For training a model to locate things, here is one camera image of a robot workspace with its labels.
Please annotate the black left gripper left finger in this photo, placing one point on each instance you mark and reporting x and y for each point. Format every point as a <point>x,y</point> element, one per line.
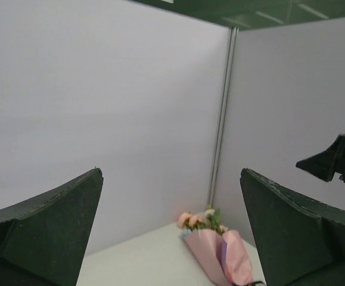
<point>43,239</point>

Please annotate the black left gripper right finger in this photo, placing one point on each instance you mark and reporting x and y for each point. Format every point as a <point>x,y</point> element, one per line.
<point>300,241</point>

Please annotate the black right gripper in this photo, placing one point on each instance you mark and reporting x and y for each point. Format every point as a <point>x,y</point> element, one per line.
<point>323,164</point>

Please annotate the pink flower bouquet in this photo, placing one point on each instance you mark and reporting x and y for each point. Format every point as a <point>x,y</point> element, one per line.
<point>219,250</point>

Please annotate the aluminium corner post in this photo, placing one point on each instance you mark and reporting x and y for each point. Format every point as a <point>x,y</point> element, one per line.
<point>232,38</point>

